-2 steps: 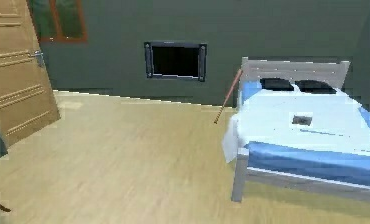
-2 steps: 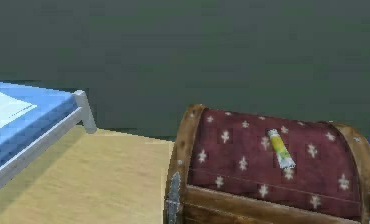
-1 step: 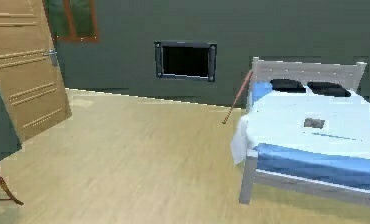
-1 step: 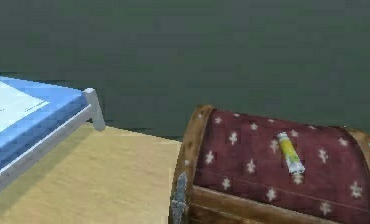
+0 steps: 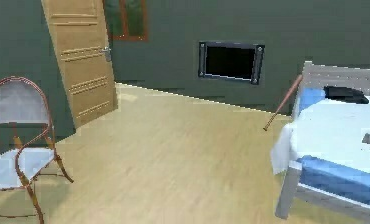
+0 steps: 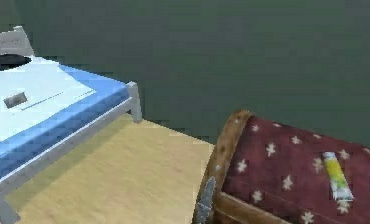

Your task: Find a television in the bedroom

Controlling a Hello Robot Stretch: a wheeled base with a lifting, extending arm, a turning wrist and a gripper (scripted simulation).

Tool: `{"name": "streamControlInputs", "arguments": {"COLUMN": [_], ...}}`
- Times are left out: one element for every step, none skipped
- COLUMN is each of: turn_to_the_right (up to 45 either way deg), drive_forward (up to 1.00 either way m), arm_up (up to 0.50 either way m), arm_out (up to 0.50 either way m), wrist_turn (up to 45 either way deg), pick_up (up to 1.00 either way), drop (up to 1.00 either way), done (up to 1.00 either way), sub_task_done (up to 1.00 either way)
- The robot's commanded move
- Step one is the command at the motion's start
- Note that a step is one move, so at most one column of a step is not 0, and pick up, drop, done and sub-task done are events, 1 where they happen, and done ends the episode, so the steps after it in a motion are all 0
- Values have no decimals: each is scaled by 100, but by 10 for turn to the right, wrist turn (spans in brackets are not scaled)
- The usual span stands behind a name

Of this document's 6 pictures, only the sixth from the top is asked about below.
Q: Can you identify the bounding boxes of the yellow and white tube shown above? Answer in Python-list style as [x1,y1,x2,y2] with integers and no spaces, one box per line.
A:
[322,151,355,202]

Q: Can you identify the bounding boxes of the black pillow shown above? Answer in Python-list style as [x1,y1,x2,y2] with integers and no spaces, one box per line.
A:
[0,54,32,73]

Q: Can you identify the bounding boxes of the red starred wooden bed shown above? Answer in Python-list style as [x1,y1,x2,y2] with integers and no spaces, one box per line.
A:
[191,109,370,224]

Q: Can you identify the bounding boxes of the small grey flat box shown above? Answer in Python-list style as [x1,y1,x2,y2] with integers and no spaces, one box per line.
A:
[3,91,29,110]

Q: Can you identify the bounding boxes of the blue bed with grey frame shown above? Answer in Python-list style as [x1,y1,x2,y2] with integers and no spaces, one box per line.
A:
[0,25,143,224]

